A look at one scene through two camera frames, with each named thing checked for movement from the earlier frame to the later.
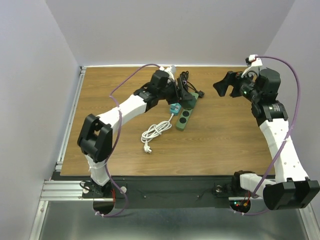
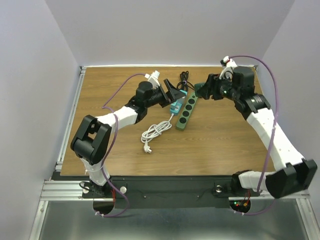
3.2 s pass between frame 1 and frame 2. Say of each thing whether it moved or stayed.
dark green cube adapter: moved
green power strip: stayed
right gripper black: moved
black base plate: stayed
